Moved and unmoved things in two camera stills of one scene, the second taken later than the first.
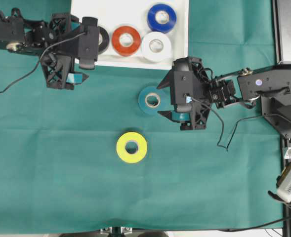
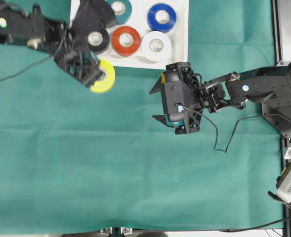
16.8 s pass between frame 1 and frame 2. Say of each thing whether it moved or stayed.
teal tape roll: moved
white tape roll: stayed
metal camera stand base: stayed
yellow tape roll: moved
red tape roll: stayed
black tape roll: moved
